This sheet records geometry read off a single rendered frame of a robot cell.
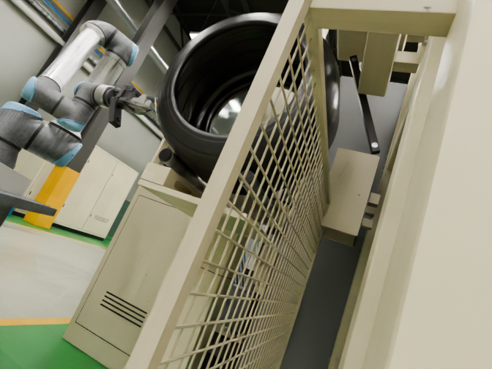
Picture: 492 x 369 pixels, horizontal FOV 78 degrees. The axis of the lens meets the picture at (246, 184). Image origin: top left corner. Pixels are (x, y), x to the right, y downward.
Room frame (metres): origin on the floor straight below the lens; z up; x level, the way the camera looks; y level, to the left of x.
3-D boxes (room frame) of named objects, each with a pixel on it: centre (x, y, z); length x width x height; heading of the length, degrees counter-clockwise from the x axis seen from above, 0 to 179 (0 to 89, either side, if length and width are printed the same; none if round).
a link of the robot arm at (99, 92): (1.16, 0.65, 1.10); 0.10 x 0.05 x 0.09; 157
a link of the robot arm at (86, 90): (1.19, 0.73, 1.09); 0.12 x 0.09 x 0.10; 67
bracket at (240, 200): (1.18, 0.00, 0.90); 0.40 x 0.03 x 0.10; 67
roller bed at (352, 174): (1.07, -0.37, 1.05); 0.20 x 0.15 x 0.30; 157
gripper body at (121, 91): (1.12, 0.57, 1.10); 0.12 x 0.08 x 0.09; 67
